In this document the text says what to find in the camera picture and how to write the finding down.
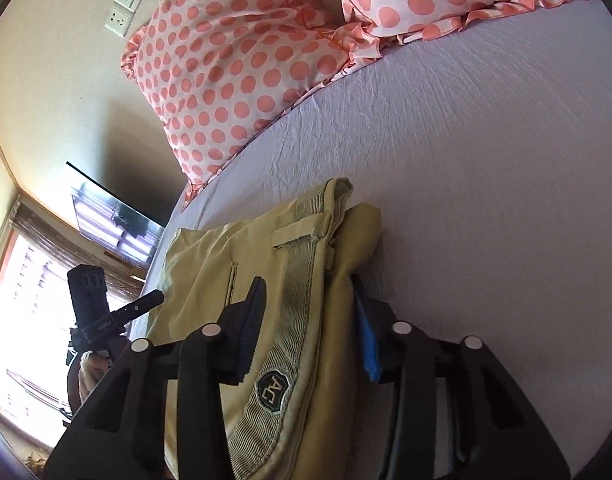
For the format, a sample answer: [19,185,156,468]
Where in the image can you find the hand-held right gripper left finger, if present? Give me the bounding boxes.
[41,276,267,480]

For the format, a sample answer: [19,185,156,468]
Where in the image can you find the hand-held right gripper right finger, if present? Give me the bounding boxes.
[351,274,572,480]

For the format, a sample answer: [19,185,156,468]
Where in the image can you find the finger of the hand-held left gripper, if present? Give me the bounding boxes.
[106,290,165,333]

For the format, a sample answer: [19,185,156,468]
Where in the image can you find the khaki pants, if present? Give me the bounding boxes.
[145,176,383,480]

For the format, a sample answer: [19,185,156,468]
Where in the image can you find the person's left forearm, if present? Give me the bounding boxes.
[66,350,112,408]

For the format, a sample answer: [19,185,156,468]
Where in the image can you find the brown curtain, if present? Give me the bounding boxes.
[8,195,147,293]

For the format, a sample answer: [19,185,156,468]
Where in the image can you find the bright window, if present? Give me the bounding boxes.
[0,230,132,423]

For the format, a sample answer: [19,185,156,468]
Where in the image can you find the bed with lavender sheet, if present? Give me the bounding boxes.
[146,0,612,480]

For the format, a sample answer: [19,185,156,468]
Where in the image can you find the wall-mounted television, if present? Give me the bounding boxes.
[66,161,167,271]

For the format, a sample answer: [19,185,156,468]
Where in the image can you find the white wall socket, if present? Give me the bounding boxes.
[104,7,137,37]

